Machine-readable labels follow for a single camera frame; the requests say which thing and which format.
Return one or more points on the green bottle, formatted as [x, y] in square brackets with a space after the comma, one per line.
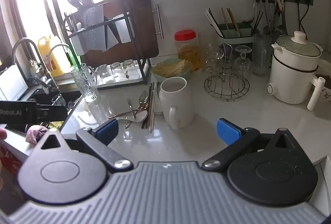
[73, 57]

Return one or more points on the person's left hand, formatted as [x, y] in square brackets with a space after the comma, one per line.
[2, 134]

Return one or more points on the green plastic colander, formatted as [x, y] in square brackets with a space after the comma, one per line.
[188, 68]

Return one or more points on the slim curved steel faucet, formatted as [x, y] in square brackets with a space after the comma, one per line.
[60, 45]

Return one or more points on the white drip tray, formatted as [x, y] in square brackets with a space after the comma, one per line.
[103, 85]

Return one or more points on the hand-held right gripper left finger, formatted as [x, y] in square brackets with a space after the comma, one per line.
[110, 127]

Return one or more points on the purple cup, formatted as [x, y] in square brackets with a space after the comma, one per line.
[227, 49]

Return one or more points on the red-lidded plastic jar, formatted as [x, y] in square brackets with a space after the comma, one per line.
[186, 50]

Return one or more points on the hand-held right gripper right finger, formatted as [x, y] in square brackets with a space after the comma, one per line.
[227, 132]

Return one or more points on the tall textured glass mug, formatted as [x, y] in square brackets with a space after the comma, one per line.
[85, 81]

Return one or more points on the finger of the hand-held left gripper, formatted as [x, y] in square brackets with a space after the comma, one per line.
[51, 112]

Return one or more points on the ribbed glass pitcher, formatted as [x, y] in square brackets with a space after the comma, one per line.
[261, 56]

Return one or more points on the pink scrubbing cloth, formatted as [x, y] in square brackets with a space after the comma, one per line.
[36, 134]

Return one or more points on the steel kitchen faucet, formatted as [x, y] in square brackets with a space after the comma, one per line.
[16, 47]

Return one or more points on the white electric cooking pot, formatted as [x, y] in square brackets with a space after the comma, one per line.
[292, 74]

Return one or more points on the plain steel kitchen knife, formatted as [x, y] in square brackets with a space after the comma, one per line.
[108, 43]

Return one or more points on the wooden chopstick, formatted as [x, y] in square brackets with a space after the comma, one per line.
[151, 120]

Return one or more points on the black kitchen sink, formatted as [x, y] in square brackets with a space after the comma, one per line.
[73, 98]

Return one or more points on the patterned bowl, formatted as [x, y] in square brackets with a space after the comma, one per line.
[324, 84]

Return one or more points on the bundle of assorted chopsticks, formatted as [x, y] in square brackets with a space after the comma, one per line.
[233, 21]

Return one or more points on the hammered steel cleaver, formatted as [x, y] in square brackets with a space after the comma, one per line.
[91, 30]

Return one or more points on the yellow dish cloth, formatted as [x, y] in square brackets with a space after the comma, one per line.
[55, 124]

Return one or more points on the white ceramic mug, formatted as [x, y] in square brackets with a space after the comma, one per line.
[175, 100]

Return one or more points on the red patterned box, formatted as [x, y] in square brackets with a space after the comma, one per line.
[9, 162]

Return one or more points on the green utensil drainer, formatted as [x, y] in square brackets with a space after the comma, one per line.
[232, 34]

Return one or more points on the small white bottle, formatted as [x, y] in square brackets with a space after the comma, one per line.
[33, 67]

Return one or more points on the silver metal spoon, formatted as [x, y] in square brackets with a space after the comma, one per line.
[143, 97]

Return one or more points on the yellow oil jug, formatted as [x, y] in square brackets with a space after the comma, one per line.
[44, 45]

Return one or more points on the clear stemmed glass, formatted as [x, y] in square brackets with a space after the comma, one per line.
[243, 61]
[214, 57]

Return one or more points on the small metal fork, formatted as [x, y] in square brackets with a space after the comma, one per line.
[131, 107]

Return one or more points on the dark wooden cutting board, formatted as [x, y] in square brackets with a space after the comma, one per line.
[141, 32]

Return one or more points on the black metal kitchen rack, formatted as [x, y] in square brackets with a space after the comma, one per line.
[141, 71]

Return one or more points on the dried noodle bundle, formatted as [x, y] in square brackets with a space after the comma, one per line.
[170, 67]

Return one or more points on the white countertop appliance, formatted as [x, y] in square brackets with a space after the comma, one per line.
[11, 81]

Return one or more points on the clear glass mug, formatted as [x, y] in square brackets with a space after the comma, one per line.
[206, 45]

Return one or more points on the small stemmed glass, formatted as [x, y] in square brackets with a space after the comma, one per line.
[59, 100]

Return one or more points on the white bowl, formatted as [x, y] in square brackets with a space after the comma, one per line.
[324, 63]

